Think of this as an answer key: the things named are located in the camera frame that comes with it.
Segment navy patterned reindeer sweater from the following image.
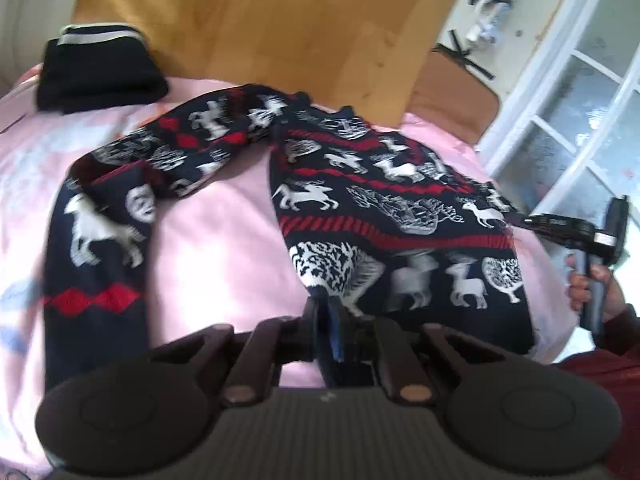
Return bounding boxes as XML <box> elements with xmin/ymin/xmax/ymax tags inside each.
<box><xmin>42</xmin><ymin>84</ymin><xmax>536</xmax><ymax>396</ymax></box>

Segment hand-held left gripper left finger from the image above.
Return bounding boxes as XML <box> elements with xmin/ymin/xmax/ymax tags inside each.
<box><xmin>150</xmin><ymin>296</ymin><xmax>347</xmax><ymax>408</ymax></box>

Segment wood-pattern board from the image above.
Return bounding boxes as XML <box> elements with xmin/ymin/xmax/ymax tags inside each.
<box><xmin>74</xmin><ymin>0</ymin><xmax>473</xmax><ymax>128</ymax></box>

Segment person's right hand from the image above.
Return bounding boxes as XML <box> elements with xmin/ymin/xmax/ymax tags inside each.
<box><xmin>566</xmin><ymin>256</ymin><xmax>627</xmax><ymax>326</ymax></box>

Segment pink printed bedsheet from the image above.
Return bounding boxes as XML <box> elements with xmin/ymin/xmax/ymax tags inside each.
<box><xmin>0</xmin><ymin>62</ymin><xmax>576</xmax><ymax>480</ymax></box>

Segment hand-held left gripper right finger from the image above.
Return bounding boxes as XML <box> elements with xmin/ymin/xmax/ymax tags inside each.
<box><xmin>345</xmin><ymin>310</ymin><xmax>503</xmax><ymax>406</ymax></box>

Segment black tape cross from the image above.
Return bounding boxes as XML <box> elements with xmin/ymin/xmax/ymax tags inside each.
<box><xmin>434</xmin><ymin>30</ymin><xmax>496</xmax><ymax>80</ymax></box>

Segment folded black garment white stripe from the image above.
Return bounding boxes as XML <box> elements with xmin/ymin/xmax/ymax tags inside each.
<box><xmin>36</xmin><ymin>25</ymin><xmax>170</xmax><ymax>115</ymax></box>

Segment person's right forearm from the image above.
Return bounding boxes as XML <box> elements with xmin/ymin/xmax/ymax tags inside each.
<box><xmin>557</xmin><ymin>305</ymin><xmax>640</xmax><ymax>480</ymax></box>

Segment white framed frosted glass door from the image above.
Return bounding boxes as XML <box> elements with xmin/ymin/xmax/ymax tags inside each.
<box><xmin>475</xmin><ymin>0</ymin><xmax>640</xmax><ymax>271</ymax></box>

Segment brown perforated cushion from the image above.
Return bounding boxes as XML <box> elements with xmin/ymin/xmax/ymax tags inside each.
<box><xmin>409</xmin><ymin>50</ymin><xmax>502</xmax><ymax>145</ymax></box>

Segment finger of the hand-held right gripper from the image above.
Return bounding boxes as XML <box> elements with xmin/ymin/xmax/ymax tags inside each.
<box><xmin>509</xmin><ymin>214</ymin><xmax>597</xmax><ymax>250</ymax></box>

